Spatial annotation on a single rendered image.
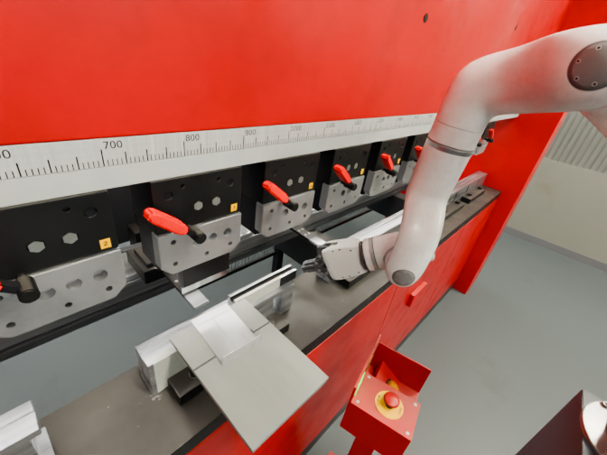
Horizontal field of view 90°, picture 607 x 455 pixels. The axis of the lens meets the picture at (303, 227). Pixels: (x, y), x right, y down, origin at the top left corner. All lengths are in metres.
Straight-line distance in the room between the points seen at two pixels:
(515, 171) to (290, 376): 2.12
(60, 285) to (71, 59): 0.26
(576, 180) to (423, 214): 3.51
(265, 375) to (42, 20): 0.56
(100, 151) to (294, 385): 0.48
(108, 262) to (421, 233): 0.54
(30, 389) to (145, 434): 1.34
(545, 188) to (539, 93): 3.60
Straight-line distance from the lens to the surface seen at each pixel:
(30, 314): 0.51
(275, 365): 0.64
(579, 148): 4.08
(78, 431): 0.78
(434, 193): 0.67
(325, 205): 0.75
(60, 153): 0.42
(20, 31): 0.40
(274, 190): 0.54
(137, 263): 0.84
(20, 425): 0.70
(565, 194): 4.15
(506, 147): 2.46
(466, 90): 0.63
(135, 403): 0.77
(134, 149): 0.44
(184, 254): 0.54
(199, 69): 0.46
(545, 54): 0.57
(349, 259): 0.78
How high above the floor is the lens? 1.52
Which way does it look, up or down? 30 degrees down
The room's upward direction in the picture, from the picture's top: 9 degrees clockwise
